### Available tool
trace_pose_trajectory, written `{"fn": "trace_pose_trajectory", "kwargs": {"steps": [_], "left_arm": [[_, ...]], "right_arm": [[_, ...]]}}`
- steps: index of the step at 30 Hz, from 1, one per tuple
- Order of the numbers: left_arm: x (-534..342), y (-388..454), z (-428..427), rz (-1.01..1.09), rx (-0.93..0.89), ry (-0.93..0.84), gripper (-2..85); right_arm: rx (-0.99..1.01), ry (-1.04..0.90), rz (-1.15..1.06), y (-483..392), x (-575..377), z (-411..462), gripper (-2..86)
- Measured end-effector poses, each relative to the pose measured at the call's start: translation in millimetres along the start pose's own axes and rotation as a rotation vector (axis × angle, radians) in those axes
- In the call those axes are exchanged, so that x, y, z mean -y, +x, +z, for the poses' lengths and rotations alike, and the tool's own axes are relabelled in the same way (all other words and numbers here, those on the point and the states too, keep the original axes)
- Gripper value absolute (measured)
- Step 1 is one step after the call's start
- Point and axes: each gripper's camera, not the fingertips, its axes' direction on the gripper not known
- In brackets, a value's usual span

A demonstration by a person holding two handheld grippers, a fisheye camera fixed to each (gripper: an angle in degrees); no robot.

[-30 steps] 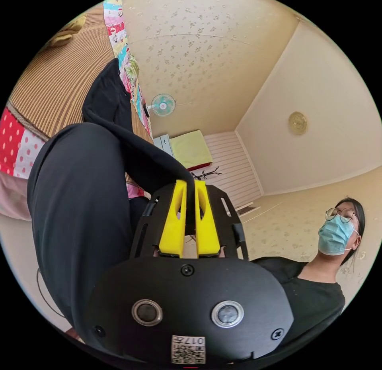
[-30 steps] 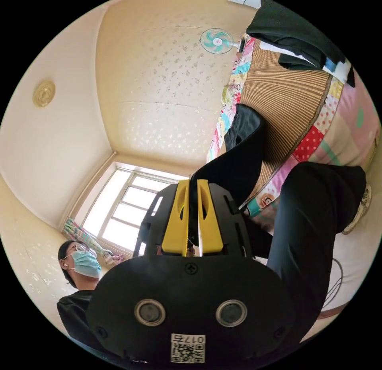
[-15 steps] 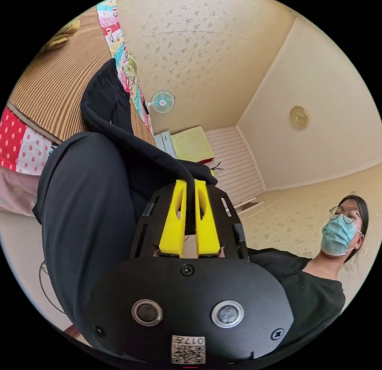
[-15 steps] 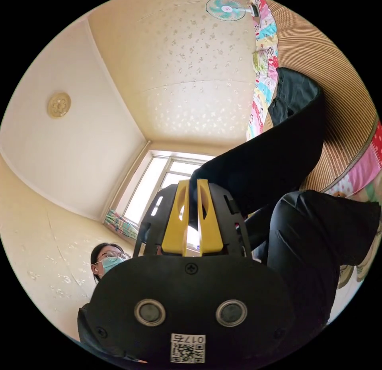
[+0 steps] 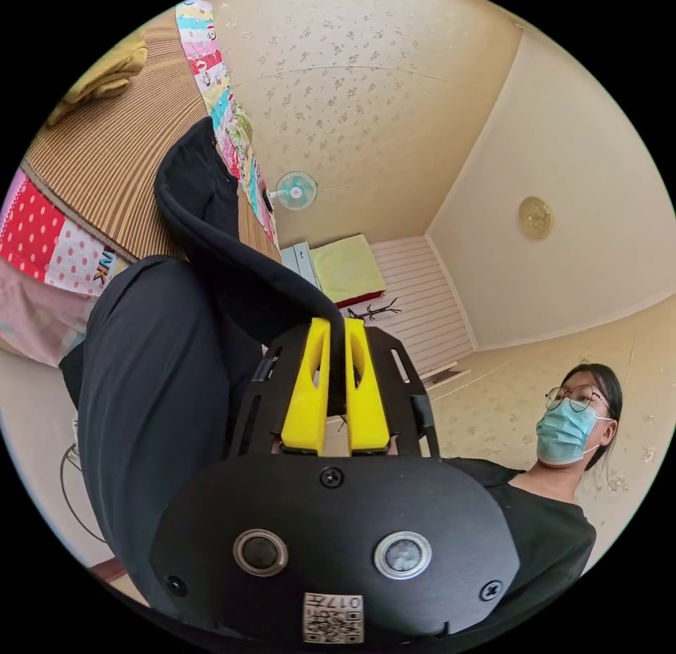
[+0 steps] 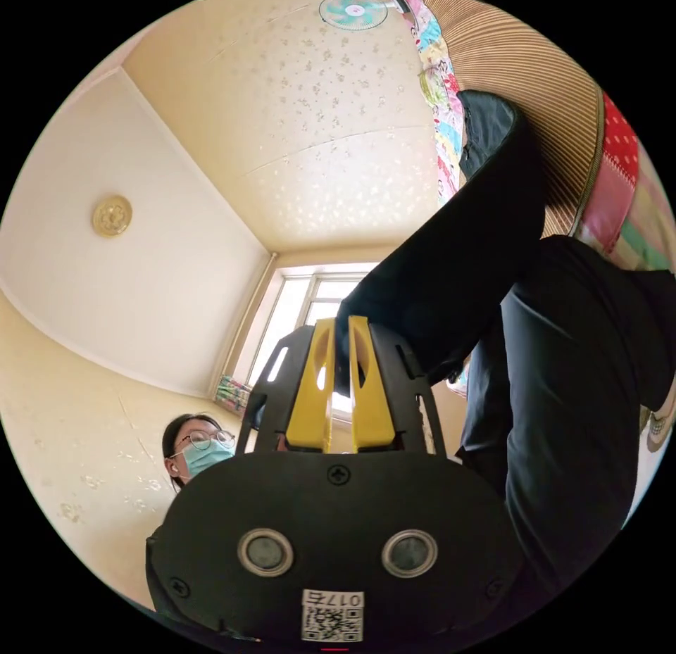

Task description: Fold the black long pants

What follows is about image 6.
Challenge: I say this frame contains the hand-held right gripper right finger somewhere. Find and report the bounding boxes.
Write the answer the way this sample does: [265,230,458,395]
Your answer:
[348,315,395,451]

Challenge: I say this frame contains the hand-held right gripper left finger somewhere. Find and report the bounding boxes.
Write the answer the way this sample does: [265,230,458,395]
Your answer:
[285,317,337,449]

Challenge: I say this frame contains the black long pants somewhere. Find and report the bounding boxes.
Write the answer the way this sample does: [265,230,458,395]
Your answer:
[335,89,676,608]

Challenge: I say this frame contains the window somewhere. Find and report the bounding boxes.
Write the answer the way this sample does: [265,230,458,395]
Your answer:
[231,267,381,426]

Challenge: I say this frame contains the person's body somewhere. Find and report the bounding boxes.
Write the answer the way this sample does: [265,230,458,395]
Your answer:
[161,413,237,494]

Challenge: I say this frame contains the round gold ceiling lamp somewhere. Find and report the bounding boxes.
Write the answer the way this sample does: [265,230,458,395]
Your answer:
[92,194,133,239]

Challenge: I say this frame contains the colourful printed quilt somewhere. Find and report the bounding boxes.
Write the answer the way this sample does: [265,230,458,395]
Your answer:
[384,0,468,207]

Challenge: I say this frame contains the bed with woven mat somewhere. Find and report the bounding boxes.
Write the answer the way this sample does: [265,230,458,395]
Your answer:
[409,0,676,272]

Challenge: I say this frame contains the wall fan with teal blades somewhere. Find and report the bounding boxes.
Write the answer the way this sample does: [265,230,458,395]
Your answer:
[318,0,406,32]

